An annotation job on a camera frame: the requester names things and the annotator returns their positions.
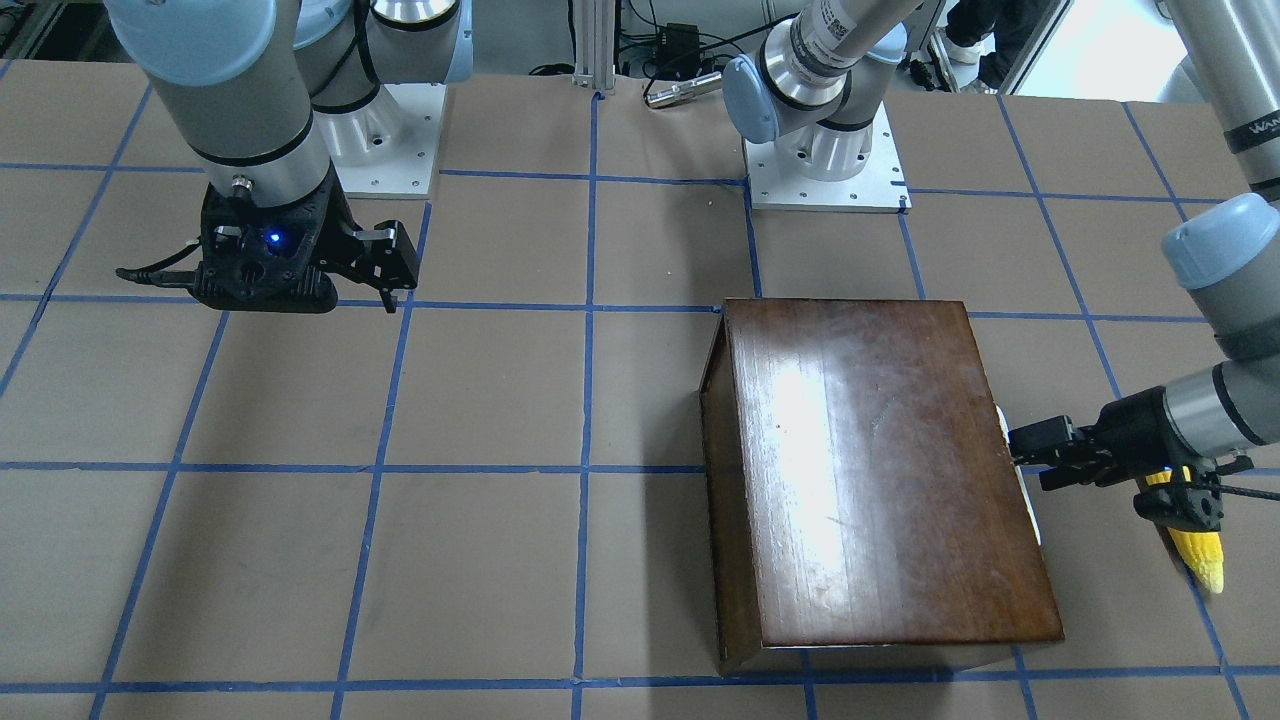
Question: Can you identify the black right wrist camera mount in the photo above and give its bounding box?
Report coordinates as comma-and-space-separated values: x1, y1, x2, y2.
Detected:
114, 225, 339, 314

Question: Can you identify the dark wooden drawer cabinet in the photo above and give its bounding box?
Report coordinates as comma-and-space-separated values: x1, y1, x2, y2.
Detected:
699, 299, 1065, 676

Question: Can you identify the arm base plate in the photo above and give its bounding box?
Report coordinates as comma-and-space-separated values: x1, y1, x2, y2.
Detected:
315, 85, 449, 200
742, 102, 913, 214

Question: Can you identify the black power adapter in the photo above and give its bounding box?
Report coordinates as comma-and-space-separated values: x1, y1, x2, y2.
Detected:
655, 22, 701, 65

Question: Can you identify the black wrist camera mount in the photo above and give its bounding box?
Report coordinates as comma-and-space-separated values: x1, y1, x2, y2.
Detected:
1132, 465, 1271, 534
114, 225, 339, 314

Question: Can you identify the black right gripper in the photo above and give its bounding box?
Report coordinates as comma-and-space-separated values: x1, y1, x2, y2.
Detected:
200, 165, 420, 314

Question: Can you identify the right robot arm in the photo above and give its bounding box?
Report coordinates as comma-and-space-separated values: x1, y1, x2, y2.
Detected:
108, 1, 760, 471

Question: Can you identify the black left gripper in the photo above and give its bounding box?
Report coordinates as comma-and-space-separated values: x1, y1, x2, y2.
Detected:
1007, 388, 1187, 492

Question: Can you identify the aluminium frame post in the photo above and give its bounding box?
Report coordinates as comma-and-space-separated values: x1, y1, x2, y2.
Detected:
570, 1, 618, 97

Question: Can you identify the yellow corn cob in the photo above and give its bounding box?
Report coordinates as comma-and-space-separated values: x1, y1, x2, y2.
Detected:
1161, 527, 1225, 594

